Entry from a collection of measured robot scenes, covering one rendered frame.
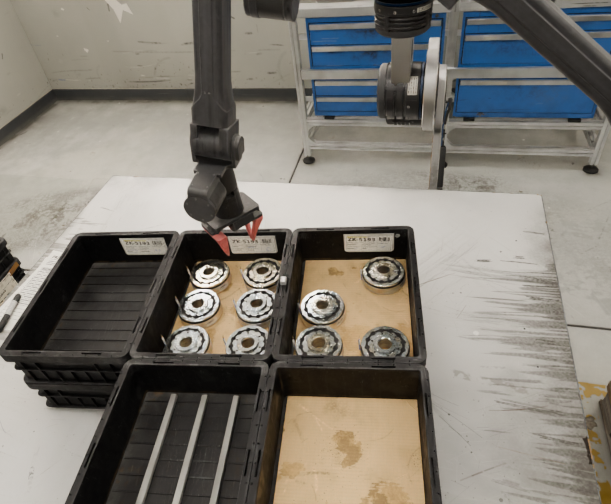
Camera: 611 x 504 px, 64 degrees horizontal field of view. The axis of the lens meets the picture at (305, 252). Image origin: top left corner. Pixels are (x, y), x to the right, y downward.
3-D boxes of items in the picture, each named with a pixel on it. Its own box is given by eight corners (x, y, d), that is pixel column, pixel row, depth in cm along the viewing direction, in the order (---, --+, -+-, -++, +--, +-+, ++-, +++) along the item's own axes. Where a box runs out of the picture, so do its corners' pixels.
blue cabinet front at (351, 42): (315, 114, 296) (305, 17, 258) (437, 115, 279) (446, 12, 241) (314, 117, 294) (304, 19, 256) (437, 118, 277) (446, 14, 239)
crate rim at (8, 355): (79, 238, 134) (75, 232, 132) (183, 236, 130) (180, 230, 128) (0, 362, 105) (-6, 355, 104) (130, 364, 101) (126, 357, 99)
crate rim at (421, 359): (294, 234, 126) (293, 227, 124) (413, 232, 121) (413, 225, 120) (272, 367, 97) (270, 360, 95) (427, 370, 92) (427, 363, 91)
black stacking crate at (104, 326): (93, 264, 140) (77, 234, 133) (192, 263, 136) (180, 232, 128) (23, 385, 112) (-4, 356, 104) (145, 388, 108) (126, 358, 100)
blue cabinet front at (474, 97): (452, 116, 277) (463, 11, 239) (592, 117, 260) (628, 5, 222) (452, 118, 275) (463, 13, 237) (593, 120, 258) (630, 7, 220)
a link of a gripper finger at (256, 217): (270, 241, 102) (262, 206, 95) (241, 259, 99) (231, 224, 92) (252, 226, 106) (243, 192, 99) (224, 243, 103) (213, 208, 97)
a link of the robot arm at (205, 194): (243, 131, 83) (196, 123, 84) (220, 170, 75) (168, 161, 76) (247, 186, 92) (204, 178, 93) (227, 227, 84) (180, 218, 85)
